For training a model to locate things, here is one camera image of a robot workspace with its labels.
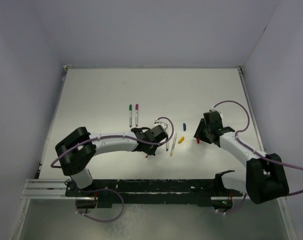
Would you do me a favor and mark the purple marker pen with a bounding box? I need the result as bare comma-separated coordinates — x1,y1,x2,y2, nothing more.
135,108,139,127

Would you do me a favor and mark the green marker pen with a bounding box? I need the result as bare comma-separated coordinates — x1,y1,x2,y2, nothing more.
129,111,133,128

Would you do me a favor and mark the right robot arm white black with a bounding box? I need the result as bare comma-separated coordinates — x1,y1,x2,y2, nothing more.
194,110,290,205

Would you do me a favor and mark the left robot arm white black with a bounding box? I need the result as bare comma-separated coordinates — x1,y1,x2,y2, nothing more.
55,125,168,196

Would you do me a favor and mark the yellow pen cap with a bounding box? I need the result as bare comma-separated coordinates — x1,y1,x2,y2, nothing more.
178,136,185,144

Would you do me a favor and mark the yellow marker pen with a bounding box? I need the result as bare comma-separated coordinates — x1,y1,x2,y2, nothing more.
169,132,177,157

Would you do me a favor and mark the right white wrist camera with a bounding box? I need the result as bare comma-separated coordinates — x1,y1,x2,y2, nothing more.
210,107,223,119

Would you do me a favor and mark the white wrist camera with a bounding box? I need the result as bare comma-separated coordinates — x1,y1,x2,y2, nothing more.
210,107,223,119
154,119,169,130

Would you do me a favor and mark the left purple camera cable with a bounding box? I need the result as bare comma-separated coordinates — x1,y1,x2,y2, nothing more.
50,116,175,170

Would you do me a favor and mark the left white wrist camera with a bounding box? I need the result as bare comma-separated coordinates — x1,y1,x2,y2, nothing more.
154,119,169,130

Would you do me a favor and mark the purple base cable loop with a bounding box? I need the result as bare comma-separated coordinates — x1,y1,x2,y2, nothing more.
75,187,126,222

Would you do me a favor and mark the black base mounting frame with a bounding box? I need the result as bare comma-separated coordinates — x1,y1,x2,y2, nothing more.
65,179,243,209

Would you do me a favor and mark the aluminium extrusion rail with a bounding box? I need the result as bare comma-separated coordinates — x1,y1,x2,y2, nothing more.
21,179,66,200

